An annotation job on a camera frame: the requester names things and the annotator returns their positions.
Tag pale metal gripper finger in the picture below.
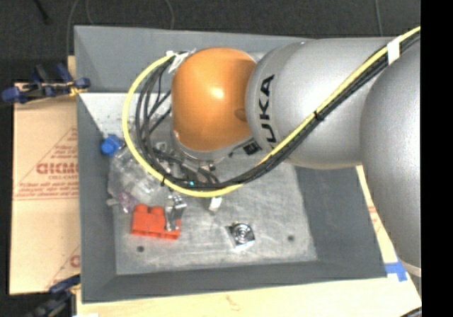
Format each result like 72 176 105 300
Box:
206 195 224 217
164 194 188 233

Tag orange-red toy brick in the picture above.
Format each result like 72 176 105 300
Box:
130 203 183 241

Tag small purple clear object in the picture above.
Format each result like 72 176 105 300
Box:
115 191 138 214

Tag grey metal bin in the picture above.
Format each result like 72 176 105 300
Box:
73 25 394 303

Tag clear plastic bottle, blue cap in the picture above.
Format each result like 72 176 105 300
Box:
100 133 169 205

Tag brown cardboard board, red print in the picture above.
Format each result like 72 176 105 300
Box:
8 94 400 296

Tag black cylinder on white bracket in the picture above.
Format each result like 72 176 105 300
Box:
229 141 260 159

